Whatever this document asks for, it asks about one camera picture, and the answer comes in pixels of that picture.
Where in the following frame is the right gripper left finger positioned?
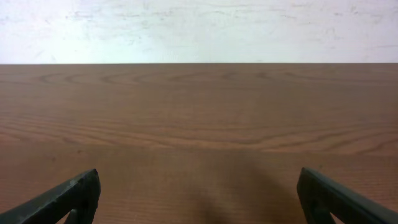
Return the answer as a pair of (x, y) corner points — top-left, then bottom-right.
(1, 169), (101, 224)

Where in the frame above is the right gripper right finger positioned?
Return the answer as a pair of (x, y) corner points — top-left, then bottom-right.
(297, 167), (397, 224)

